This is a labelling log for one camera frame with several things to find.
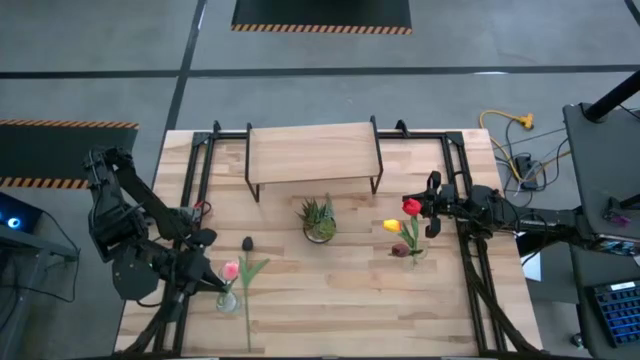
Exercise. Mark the black pole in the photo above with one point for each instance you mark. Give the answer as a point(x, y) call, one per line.
point(615, 97)

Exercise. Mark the small purple object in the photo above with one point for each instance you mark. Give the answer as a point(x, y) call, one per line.
point(620, 219)

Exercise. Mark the dark grey table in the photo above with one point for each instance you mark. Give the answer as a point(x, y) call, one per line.
point(585, 310)

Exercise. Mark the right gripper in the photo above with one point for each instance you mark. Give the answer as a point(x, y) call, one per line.
point(445, 202)

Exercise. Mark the black power strip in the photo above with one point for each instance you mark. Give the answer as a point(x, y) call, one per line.
point(525, 167)

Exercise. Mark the succulent plant in black pot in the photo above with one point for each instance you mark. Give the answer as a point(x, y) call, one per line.
point(320, 227)

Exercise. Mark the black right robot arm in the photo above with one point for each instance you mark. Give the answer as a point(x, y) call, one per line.
point(500, 210)

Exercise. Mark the black metal table frame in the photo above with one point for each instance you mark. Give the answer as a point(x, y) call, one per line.
point(454, 137)

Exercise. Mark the white paper sheet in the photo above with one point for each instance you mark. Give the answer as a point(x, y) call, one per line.
point(532, 267)

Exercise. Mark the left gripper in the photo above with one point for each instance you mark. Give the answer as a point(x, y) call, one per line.
point(180, 270)

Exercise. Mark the pink tulip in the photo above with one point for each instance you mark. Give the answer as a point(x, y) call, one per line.
point(230, 271)

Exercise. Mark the computer with blue light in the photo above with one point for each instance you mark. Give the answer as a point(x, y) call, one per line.
point(20, 210)

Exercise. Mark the black desk stand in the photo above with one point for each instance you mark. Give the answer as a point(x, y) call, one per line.
point(612, 205)

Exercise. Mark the dark maroon tulip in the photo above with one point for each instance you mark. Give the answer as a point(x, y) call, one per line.
point(400, 250)

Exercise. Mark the grey desk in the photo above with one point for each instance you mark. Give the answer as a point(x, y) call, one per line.
point(600, 165)

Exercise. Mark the wooden shelf with black legs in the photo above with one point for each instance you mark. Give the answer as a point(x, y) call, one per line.
point(310, 155)

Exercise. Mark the black round caster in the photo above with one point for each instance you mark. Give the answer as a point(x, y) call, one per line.
point(578, 340)

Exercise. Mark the colourful phone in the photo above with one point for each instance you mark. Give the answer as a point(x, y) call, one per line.
point(615, 244)

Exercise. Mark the grey side table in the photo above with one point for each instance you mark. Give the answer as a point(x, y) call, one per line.
point(35, 245)

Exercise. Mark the red tulip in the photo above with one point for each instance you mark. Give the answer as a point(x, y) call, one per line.
point(411, 206)

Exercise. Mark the clear glass vase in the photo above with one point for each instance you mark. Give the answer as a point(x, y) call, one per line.
point(227, 303)
point(420, 257)

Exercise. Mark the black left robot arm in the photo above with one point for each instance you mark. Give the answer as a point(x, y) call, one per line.
point(115, 225)

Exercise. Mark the backlit keyboard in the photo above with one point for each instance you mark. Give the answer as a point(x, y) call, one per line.
point(620, 315)

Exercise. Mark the yellow orange tulip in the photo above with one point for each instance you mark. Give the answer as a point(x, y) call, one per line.
point(392, 226)

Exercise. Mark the black mat with hazard stripe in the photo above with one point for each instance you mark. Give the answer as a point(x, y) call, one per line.
point(320, 12)
point(50, 155)

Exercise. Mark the black tulip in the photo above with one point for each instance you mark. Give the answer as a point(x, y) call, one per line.
point(247, 243)

